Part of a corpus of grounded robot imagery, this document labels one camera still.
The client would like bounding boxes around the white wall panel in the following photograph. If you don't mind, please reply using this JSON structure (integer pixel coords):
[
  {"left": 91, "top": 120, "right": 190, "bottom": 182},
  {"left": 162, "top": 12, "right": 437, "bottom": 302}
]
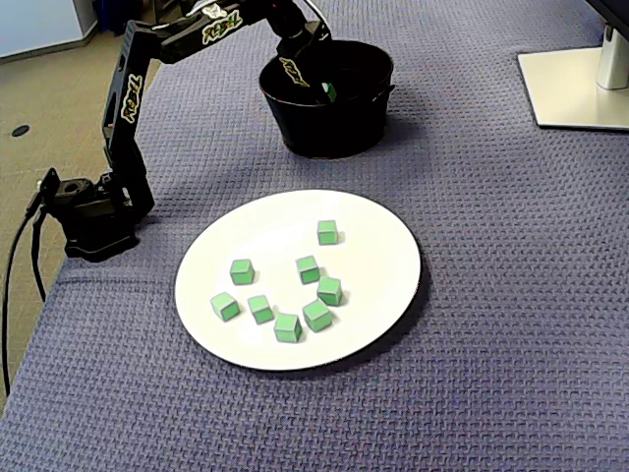
[{"left": 0, "top": 0, "right": 92, "bottom": 64}]

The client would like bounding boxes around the short black base cable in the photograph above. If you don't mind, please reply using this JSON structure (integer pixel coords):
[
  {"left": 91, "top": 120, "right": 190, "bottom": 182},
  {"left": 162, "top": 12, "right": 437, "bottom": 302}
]
[{"left": 29, "top": 206, "right": 49, "bottom": 304}]

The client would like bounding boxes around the blue bin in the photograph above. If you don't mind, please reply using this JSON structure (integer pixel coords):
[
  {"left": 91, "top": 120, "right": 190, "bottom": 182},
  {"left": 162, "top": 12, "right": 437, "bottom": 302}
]
[{"left": 91, "top": 0, "right": 144, "bottom": 36}]

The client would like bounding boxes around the white monitor stand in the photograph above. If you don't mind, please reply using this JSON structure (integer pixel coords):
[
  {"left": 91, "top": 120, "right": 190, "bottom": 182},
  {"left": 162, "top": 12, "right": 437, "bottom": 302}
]
[{"left": 516, "top": 0, "right": 629, "bottom": 132}]

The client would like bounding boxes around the long black base cable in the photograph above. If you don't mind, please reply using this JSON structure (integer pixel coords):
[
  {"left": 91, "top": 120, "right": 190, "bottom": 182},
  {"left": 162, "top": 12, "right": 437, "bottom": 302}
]
[{"left": 0, "top": 194, "right": 45, "bottom": 398}]

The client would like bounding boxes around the blue woven table cloth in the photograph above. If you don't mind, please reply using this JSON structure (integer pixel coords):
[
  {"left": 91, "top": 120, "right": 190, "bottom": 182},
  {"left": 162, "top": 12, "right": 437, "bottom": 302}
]
[{"left": 0, "top": 0, "right": 629, "bottom": 472}]

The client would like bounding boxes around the black round bucket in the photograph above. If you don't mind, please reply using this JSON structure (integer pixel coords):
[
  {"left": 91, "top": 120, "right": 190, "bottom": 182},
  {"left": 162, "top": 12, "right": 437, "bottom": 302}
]
[{"left": 258, "top": 39, "right": 397, "bottom": 159}]

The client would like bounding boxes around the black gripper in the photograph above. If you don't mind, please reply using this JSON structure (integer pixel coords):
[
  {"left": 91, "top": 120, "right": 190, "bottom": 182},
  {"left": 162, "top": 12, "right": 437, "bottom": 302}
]
[{"left": 274, "top": 22, "right": 340, "bottom": 104}]

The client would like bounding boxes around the white round plate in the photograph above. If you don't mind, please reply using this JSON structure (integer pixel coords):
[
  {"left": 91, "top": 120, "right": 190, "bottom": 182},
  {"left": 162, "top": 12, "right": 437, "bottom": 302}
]
[{"left": 174, "top": 189, "right": 424, "bottom": 373}]

